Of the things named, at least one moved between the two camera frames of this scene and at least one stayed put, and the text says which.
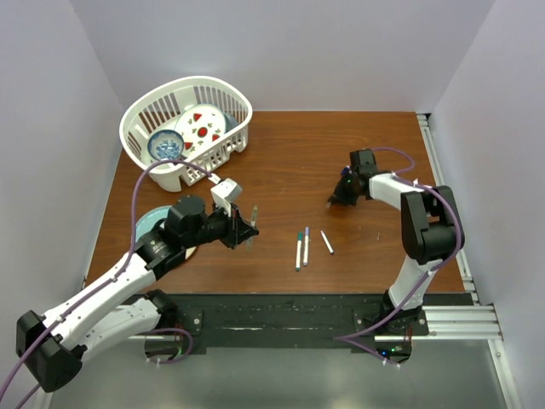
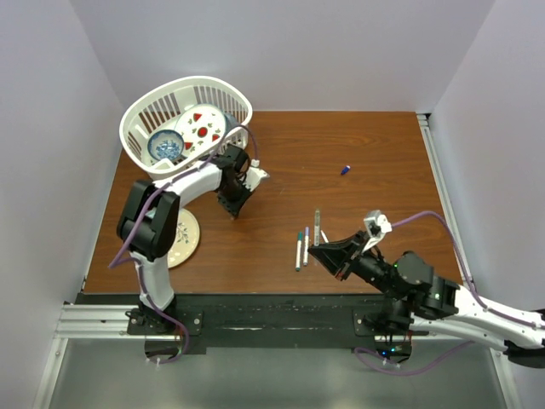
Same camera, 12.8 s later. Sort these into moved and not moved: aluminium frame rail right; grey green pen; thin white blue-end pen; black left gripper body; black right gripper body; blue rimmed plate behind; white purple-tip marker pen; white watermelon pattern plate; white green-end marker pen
Moved: black left gripper body; grey green pen; black right gripper body
Not moved: white green-end marker pen; blue rimmed plate behind; white purple-tip marker pen; aluminium frame rail right; thin white blue-end pen; white watermelon pattern plate
